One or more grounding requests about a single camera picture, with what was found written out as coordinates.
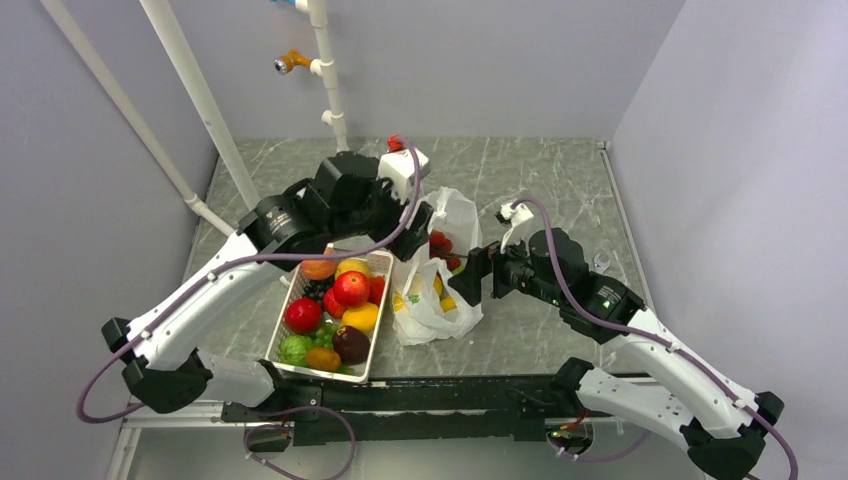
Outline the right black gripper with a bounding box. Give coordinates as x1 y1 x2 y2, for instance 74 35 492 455
447 223 565 307

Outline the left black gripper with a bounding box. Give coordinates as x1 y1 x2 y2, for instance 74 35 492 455
331 170 434 261

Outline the red lychee bunch fake fruit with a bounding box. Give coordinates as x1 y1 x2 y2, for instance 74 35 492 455
429 230 462 272

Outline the white plastic bag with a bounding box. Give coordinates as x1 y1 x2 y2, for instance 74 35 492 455
391 187 483 346

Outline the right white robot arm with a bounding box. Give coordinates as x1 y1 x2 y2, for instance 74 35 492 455
448 228 784 479

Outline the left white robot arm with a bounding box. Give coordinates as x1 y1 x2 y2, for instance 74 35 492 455
102 147 433 420

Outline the yellow fake fruit in bag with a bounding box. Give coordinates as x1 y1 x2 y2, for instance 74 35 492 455
433 274 457 312

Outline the yellow lemon fake fruit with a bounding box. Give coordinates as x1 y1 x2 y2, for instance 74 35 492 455
335 258 373 278

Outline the orange peach fake fruit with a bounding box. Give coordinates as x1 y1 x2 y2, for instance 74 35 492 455
299 259 337 281

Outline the red strawberry fake fruit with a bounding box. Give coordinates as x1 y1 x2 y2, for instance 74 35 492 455
368 276 386 306

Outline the red apple fake fruit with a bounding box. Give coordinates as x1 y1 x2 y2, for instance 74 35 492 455
332 271 370 308

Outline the dark blueberries fake fruit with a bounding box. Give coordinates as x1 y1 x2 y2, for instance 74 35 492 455
302 277 335 304

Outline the yellow mango fake fruit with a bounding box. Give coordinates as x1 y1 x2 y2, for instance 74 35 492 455
341 302 380 334

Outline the red tomato fake fruit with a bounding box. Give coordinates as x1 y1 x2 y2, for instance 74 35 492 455
283 298 323 335

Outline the green grapes fake fruit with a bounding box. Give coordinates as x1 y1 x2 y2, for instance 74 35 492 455
311 322 340 350

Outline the dark purple fake fruit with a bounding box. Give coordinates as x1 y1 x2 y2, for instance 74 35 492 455
332 326 371 366

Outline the green round fake fruit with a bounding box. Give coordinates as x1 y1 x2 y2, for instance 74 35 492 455
278 335 314 367

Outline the brown kiwi fake fruit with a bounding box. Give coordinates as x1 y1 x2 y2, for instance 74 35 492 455
305 347 342 373

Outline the silver wrench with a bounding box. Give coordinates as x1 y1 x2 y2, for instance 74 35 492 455
593 252 613 274

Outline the orange silver valve knob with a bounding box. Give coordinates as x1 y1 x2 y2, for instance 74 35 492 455
273 49 313 75

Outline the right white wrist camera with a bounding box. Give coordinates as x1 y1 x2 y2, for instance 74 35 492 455
496 201 534 254

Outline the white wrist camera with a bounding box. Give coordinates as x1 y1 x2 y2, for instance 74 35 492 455
377 134 415 203
496 201 534 254

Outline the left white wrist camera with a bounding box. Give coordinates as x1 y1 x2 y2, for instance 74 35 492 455
377 134 415 203

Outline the white PVC pipe frame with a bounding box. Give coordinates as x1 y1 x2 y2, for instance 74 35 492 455
41 1 349 236

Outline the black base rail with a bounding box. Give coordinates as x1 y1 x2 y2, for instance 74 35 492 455
222 374 587 446

